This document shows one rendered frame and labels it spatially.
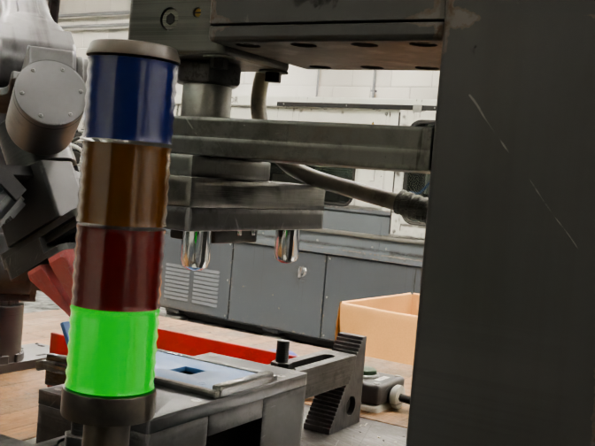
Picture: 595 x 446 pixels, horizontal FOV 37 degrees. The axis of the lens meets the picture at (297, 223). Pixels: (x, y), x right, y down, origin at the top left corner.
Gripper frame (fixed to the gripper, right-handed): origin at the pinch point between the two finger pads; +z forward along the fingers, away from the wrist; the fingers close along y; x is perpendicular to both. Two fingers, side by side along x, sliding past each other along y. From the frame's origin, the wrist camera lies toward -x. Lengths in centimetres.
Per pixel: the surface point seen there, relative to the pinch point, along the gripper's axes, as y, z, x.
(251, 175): 18.9, -5.4, 0.8
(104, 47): 31.9, -3.8, -28.4
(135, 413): 26.0, 10.1, -27.1
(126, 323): 27.6, 6.6, -27.6
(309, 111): -194, -173, 464
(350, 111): -166, -158, 462
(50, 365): -1.0, 1.9, -5.2
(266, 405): 11.9, 10.9, 2.4
